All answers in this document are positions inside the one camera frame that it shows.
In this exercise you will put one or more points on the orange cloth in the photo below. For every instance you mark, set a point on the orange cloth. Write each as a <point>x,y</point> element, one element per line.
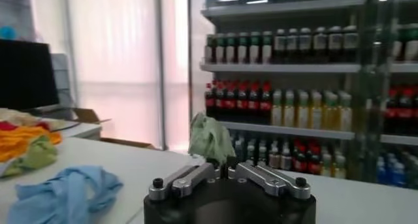
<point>19,140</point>

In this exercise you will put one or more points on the blue round object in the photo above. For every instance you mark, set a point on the blue round object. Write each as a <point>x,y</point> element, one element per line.
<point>7,32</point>

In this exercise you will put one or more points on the grey metal shelf unit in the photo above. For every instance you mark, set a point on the grey metal shelf unit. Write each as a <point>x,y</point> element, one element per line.
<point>405,68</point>
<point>277,68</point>

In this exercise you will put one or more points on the black computer monitor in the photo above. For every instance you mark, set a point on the black computer monitor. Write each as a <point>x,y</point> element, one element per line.
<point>26,75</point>

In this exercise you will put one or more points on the light green polo shirt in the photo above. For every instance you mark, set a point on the light green polo shirt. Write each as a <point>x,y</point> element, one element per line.
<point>210,140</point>

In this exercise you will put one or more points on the olive green cloth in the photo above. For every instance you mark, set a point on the olive green cloth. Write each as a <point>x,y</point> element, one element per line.
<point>36,156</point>

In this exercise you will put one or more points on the yellow tea bottle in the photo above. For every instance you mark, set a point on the yellow tea bottle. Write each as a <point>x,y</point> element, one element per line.
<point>277,111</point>
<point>302,111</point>
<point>315,112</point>
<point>330,113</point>
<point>345,114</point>
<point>289,111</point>

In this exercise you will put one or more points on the black slanted pole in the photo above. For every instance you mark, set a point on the black slanted pole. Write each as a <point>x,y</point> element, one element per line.
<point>190,49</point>

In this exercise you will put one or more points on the open cardboard box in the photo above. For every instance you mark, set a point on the open cardboard box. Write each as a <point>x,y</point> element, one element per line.
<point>88,114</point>

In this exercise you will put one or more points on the white label dark drink bottle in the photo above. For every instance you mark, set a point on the white label dark drink bottle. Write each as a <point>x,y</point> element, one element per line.
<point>279,45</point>
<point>292,45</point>
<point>305,44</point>
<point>350,42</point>
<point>320,43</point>
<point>335,43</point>

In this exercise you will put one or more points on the crumpled light blue cloth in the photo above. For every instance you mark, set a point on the crumpled light blue cloth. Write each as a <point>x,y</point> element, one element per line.
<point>62,196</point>

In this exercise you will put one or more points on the bright red cloth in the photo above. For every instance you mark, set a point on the bright red cloth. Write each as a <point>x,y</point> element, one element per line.
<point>6,126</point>

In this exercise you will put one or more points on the beige cloth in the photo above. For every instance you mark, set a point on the beige cloth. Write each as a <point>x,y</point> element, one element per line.
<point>23,117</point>

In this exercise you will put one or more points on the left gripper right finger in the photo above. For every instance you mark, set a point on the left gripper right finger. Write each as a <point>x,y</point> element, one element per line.
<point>271,181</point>

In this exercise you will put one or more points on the green cap dark tea bottle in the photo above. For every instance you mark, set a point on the green cap dark tea bottle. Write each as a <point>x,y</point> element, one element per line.
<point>210,50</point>
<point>231,49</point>
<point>254,48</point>
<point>266,48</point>
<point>242,49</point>
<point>220,50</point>

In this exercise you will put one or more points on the red cap cola bottle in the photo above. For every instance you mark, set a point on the red cap cola bottle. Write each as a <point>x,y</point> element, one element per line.
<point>253,100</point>
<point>242,100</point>
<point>266,100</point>
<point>230,100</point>
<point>220,100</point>
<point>210,101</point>

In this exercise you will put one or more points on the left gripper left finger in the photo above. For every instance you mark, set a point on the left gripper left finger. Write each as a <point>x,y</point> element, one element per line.
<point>189,183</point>

